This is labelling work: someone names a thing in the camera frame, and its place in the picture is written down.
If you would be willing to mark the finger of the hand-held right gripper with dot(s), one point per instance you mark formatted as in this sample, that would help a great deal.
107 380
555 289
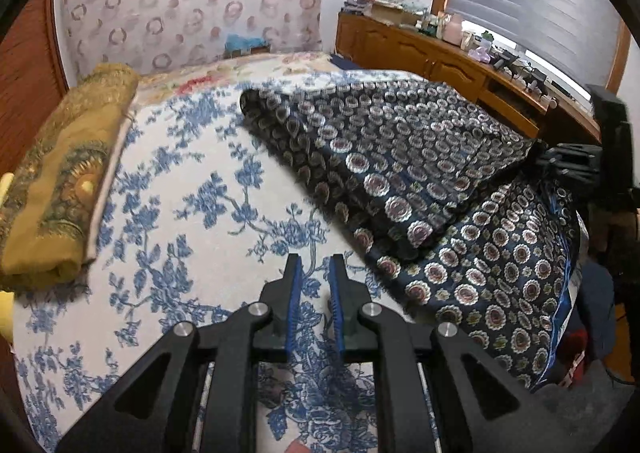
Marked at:
565 164

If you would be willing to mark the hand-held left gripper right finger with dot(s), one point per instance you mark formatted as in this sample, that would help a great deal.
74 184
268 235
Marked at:
336 315

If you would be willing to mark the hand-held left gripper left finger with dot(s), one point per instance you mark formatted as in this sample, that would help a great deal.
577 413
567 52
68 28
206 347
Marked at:
295 305

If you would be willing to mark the navy floral printed garment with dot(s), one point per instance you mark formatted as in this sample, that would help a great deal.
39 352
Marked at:
400 173

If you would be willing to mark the dark blue cloth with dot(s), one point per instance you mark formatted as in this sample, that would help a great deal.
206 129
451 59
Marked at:
597 308

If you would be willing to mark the blue floral bed sheet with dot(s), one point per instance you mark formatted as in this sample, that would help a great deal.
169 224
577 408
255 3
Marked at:
190 193

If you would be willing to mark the wooden cabinet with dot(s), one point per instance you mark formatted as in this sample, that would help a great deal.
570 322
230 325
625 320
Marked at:
440 63

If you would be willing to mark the row of small cabinet-top things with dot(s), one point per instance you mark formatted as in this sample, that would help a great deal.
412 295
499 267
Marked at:
450 25

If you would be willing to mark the navy bed edge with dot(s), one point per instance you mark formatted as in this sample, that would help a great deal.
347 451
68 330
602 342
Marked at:
345 62

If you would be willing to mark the teal cloth bundle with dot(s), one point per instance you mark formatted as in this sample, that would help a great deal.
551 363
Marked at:
244 44

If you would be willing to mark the ochre folded blanket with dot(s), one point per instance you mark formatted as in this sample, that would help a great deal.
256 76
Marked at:
65 163

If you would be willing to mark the wooden headboard panel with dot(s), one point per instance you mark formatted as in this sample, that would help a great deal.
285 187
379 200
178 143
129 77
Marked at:
30 58

